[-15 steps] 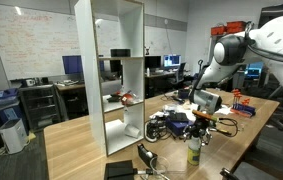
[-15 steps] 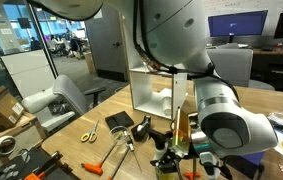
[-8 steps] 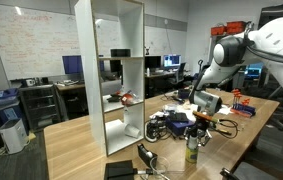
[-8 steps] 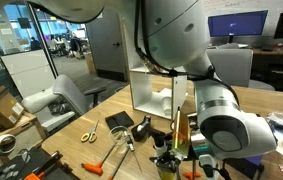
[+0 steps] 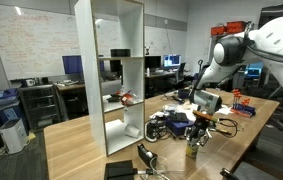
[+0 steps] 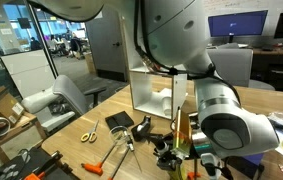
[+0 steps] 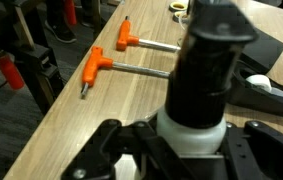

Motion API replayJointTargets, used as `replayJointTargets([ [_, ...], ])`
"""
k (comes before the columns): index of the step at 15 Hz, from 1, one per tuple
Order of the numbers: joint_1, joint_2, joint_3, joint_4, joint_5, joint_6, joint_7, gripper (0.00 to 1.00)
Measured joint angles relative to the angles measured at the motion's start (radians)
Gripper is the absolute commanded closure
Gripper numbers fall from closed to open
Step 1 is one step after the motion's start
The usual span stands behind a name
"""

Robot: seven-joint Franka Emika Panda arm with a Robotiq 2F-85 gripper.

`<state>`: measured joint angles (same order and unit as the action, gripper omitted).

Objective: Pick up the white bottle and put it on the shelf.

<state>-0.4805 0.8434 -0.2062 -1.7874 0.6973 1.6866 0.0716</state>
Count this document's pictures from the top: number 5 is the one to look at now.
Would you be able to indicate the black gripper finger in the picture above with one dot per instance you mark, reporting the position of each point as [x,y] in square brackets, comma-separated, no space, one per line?
[189,138]
[208,137]

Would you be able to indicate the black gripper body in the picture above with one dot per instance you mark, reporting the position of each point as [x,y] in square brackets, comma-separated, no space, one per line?
[199,129]

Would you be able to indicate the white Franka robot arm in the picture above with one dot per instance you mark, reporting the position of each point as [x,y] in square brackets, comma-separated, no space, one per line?
[274,43]

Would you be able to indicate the white sheet in shelf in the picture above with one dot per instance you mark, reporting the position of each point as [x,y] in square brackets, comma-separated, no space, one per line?
[114,129]

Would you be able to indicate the tall white shelf unit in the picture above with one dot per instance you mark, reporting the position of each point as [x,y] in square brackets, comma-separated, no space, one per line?
[87,66]

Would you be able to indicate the dark blue box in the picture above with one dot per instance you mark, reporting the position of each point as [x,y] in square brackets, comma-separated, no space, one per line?
[180,127]

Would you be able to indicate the clear glass cup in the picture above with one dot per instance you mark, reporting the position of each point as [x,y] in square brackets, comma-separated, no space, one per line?
[163,164]

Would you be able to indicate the small dark blue case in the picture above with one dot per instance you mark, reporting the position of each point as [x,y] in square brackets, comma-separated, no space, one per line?
[183,93]

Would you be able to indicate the blue hex key holder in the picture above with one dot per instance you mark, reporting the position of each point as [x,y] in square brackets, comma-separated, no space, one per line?
[242,109]

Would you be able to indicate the black stapler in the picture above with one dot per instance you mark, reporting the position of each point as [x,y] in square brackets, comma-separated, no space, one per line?
[146,154]

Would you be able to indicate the black chair seat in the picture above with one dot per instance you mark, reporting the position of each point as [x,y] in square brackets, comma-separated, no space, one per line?
[247,171]

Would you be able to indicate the white paper roll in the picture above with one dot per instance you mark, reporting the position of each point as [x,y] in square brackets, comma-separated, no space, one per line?
[132,130]

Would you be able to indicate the white syringe tool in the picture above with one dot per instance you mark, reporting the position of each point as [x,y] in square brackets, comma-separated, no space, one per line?
[142,172]

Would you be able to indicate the dark office chair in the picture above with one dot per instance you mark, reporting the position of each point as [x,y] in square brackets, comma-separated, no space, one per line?
[180,72]

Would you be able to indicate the clear plastic wrap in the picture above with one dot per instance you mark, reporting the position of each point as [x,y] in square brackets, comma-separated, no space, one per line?
[136,97]

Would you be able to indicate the red toy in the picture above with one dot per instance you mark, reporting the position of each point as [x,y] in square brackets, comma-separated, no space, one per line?
[126,99]

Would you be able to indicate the monitor with bright windows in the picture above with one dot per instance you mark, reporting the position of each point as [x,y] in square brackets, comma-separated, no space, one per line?
[172,60]

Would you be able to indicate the flat black pouch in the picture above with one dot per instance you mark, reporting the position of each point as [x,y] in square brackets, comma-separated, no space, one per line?
[119,170]

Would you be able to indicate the distant blue lit monitor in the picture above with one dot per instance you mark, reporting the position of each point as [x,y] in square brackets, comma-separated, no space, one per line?
[254,70]

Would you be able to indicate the dark black monitor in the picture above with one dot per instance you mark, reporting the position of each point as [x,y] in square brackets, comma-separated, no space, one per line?
[152,62]

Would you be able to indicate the black toy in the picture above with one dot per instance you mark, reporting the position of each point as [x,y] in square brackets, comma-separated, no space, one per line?
[113,98]

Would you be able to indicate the orange storage box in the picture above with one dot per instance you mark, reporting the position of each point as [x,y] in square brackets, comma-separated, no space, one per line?
[236,26]
[218,30]

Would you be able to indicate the flat black box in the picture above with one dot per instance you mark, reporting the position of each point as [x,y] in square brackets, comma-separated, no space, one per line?
[120,52]

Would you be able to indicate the wooden office desk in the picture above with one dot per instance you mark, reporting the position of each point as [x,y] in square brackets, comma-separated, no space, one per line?
[69,87]

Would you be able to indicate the monitor with blue screen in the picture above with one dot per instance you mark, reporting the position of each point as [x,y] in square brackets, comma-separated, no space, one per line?
[72,64]

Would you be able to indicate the black drawer cart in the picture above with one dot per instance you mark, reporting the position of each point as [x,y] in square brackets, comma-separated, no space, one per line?
[40,106]

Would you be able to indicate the white air purifier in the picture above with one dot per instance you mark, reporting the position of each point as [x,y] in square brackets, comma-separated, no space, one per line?
[13,135]

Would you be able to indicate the whiteboard with writing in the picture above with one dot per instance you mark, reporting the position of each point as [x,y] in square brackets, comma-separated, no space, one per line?
[31,43]

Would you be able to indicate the blue recycling bin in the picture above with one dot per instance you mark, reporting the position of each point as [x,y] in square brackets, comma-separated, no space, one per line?
[6,106]

